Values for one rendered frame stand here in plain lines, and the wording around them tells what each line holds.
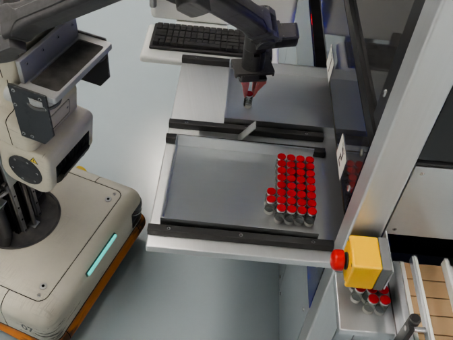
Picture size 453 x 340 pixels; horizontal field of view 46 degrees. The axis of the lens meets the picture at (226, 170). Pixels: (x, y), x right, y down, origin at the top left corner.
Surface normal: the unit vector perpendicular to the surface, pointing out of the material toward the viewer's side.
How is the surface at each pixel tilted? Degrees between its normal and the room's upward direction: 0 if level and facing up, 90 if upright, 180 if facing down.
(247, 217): 0
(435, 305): 0
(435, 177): 90
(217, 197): 0
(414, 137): 90
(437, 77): 90
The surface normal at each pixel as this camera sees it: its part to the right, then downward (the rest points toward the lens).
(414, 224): -0.06, 0.73
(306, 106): 0.07, -0.68
